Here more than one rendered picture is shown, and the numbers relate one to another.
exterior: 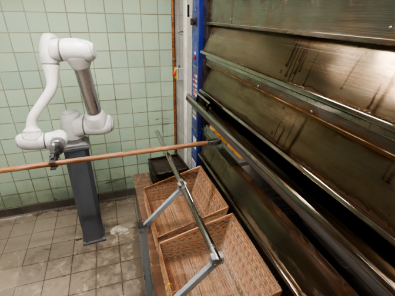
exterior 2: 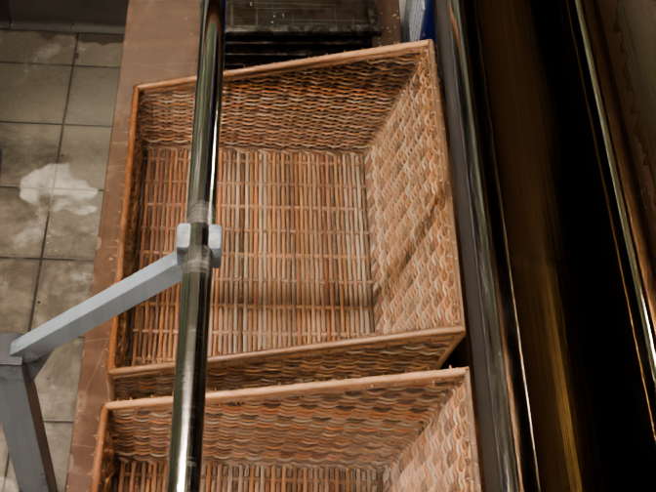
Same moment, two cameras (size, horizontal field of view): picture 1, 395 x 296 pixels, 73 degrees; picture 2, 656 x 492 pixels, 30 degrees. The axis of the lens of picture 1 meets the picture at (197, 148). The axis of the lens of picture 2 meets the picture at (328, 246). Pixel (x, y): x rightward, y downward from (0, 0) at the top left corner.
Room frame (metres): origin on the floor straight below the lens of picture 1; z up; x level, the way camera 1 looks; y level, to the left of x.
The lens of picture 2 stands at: (0.44, -0.21, 2.14)
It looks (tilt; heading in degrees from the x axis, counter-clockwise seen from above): 52 degrees down; 12
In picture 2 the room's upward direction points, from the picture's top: 7 degrees clockwise
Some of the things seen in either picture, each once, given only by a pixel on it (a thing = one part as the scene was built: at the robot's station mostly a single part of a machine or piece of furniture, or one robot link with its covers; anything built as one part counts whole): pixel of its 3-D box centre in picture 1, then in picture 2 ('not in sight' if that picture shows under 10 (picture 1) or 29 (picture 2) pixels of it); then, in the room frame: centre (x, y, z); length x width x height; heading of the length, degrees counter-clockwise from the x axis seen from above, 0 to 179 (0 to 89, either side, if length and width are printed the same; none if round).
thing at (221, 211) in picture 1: (181, 204); (280, 225); (1.55, 0.10, 0.72); 0.56 x 0.49 x 0.28; 19
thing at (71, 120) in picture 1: (72, 123); not in sight; (1.95, 0.97, 1.17); 0.18 x 0.16 x 0.22; 97
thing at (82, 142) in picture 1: (72, 140); not in sight; (1.94, 1.00, 1.03); 0.22 x 0.18 x 0.06; 113
